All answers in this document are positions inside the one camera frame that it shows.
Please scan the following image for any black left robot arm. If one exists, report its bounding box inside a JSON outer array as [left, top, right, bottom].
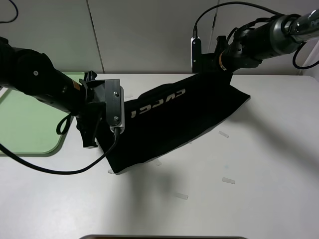
[[0, 38, 105, 148]]

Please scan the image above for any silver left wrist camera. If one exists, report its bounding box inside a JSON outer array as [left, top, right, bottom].
[[105, 79, 125, 134]]

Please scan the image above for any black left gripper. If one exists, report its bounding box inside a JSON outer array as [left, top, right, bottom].
[[59, 71, 108, 149]]

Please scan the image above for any black right camera cable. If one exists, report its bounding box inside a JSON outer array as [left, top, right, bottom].
[[192, 1, 317, 70]]

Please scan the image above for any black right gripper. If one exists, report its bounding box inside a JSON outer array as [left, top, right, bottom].
[[214, 36, 262, 73]]

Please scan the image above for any black left camera cable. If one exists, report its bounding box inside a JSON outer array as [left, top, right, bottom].
[[0, 113, 123, 175]]

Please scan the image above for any black short sleeve t-shirt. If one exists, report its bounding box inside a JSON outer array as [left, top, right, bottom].
[[95, 74, 250, 173]]

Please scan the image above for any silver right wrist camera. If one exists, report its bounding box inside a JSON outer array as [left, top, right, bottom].
[[191, 37, 215, 74]]

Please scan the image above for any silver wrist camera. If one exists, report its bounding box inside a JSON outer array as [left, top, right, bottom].
[[105, 79, 125, 134], [191, 37, 215, 74]]

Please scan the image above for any light green plastic tray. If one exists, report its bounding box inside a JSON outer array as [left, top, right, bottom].
[[0, 71, 87, 157]]

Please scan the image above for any black camera cable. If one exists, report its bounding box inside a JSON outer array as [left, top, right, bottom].
[[192, 1, 317, 70], [0, 113, 123, 175]]

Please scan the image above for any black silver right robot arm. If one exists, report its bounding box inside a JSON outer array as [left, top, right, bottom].
[[216, 10, 319, 73]]

